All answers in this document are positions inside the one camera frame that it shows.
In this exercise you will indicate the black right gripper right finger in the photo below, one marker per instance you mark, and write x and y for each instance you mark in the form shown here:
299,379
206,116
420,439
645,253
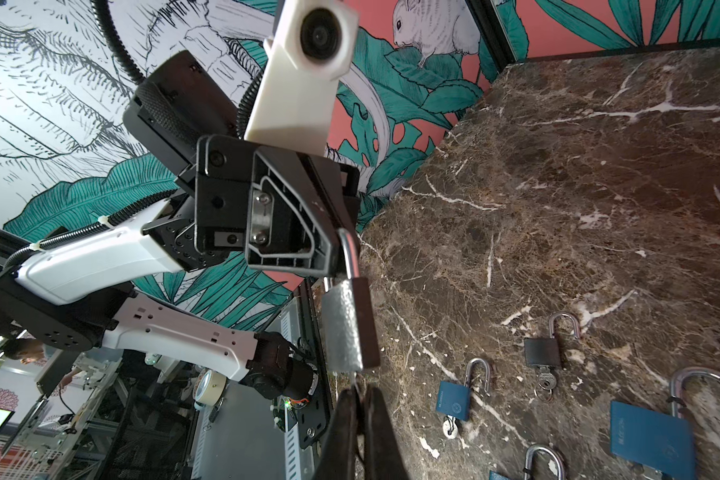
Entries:
382,457

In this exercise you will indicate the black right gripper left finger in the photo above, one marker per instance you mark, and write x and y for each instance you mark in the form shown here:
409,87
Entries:
337,460

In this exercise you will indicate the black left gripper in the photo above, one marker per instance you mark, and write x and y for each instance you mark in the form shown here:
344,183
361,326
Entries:
281,206

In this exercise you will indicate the dark brown padlock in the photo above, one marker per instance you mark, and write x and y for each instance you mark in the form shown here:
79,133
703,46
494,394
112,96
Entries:
351,342

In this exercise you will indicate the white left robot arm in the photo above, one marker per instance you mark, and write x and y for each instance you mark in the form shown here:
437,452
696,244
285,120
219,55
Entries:
74,292

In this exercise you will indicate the white perforated strip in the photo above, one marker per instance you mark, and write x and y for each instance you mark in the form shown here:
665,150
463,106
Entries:
289,328

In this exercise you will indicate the large blue padlock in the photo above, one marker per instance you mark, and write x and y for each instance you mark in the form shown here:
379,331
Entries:
544,354

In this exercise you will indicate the black front mounting rail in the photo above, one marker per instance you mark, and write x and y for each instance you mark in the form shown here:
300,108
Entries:
314,419

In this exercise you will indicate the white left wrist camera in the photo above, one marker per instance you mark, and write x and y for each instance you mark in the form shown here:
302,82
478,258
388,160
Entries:
312,49

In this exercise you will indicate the black left corner post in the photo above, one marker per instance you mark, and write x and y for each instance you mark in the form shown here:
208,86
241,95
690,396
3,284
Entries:
486,16

